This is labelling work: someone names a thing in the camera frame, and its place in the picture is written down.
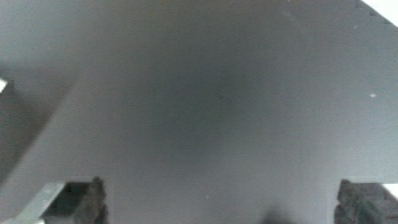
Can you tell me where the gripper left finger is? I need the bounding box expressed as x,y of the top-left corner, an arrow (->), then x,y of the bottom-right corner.
11,176 -> 113,224

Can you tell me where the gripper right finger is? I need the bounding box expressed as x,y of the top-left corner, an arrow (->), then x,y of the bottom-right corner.
335,179 -> 398,224

